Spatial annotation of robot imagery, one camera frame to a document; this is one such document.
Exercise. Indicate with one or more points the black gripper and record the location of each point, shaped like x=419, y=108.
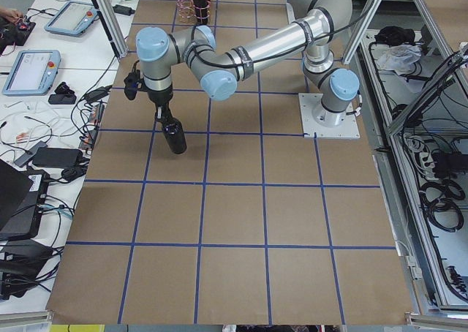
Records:
x=159, y=98

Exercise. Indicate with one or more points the dark wine bottle in rack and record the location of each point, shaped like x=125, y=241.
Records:
x=202, y=9

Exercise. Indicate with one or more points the blue teach pendant near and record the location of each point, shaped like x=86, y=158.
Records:
x=32, y=73

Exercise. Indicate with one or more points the copper wire wine rack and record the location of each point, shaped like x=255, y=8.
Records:
x=185, y=11

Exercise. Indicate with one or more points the aluminium frame post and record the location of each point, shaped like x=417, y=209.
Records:
x=112, y=29

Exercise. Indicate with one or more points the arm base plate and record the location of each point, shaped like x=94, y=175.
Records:
x=317, y=122

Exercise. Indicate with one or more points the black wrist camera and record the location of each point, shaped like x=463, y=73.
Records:
x=132, y=84

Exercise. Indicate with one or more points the black power adapter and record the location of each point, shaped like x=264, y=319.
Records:
x=123, y=10

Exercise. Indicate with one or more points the blue teach pendant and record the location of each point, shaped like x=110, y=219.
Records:
x=72, y=19
x=32, y=73

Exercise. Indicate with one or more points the blue teach pendant far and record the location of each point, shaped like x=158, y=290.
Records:
x=72, y=19

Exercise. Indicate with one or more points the dark wine bottle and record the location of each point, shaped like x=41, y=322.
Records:
x=202, y=9
x=173, y=132

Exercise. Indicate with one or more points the black laptop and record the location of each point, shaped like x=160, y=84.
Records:
x=22, y=194

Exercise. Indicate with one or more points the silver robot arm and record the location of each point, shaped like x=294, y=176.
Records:
x=317, y=21

